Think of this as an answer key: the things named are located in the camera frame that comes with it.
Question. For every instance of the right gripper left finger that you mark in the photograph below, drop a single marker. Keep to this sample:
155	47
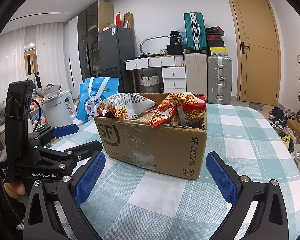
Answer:
42	220

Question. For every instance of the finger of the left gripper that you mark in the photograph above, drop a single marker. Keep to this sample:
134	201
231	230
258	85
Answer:
68	159
49	133

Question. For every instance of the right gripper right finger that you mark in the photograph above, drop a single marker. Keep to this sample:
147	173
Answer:
270	218

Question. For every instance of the white noodle snack bag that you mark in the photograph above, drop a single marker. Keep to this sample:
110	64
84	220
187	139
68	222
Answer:
124	106

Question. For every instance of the left hand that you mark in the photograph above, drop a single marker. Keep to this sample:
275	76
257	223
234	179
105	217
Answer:
15	189

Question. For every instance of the blue Doraemon tote bag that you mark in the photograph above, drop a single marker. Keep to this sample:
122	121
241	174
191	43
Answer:
93	92

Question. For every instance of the plaid tablecloth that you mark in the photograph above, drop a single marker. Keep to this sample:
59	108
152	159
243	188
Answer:
128	202

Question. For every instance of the small cardboard box on floor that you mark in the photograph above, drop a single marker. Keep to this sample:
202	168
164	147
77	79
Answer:
294	125

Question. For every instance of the black refrigerator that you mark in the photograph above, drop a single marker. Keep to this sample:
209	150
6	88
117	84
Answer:
116	46

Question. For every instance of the woven basket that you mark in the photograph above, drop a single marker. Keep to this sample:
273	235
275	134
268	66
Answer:
150	84

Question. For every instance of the SF cardboard box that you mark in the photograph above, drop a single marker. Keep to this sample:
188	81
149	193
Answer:
167	149

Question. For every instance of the dark glass cabinet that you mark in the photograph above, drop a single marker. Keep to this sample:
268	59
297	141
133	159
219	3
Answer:
90	23

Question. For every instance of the white drawer desk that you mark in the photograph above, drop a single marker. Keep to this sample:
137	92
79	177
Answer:
170	68

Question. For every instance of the black bag on desk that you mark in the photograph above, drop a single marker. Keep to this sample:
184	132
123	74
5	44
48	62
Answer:
175	47

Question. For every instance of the beige suitcase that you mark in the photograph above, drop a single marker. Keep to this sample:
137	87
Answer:
196	73

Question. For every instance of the silver suitcase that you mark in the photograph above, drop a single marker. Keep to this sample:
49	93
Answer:
219	79

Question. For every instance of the teal suitcase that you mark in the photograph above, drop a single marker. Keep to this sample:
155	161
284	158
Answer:
195	31

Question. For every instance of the wooden door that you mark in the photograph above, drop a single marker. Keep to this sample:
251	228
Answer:
258	51

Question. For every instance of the stacked shoe boxes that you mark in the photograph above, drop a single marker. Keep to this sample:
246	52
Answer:
215	42

